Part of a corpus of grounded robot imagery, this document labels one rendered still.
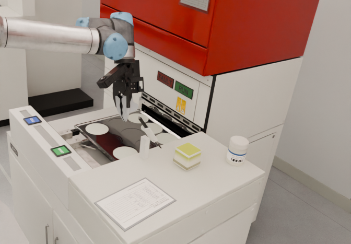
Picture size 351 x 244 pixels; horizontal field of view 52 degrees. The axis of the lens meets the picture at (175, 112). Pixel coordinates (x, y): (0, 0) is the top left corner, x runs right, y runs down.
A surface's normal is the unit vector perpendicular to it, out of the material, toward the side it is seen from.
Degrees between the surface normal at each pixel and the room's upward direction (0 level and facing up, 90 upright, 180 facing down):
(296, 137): 90
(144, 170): 0
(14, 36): 88
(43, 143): 0
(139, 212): 0
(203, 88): 90
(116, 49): 92
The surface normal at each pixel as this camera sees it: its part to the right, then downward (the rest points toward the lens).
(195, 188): 0.12, -0.89
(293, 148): -0.75, 0.21
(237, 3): 0.65, 0.41
